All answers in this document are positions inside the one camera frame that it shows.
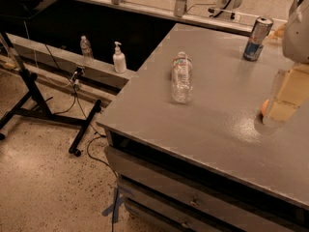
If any white pump soap dispenser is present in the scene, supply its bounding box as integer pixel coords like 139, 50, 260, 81
113, 42, 126, 73

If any orange fruit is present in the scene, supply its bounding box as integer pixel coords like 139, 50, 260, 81
260, 100, 269, 116

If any grey drawer cabinet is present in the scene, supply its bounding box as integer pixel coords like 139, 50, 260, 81
103, 129, 309, 232

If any clear plastic water bottle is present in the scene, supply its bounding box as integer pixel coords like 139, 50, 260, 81
171, 51, 193, 103

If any grey metal ledge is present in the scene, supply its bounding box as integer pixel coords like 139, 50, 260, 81
8, 34, 137, 89

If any black floor cable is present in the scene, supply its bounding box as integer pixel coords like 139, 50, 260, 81
42, 42, 121, 232

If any silver blue energy drink can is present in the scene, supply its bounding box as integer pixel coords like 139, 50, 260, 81
243, 16, 273, 61

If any small water bottle on ledge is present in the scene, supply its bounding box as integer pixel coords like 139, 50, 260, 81
80, 36, 94, 65

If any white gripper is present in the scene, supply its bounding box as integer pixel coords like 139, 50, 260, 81
262, 0, 309, 125

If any black wheeled stand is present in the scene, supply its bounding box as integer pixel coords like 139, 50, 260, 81
0, 0, 101, 157

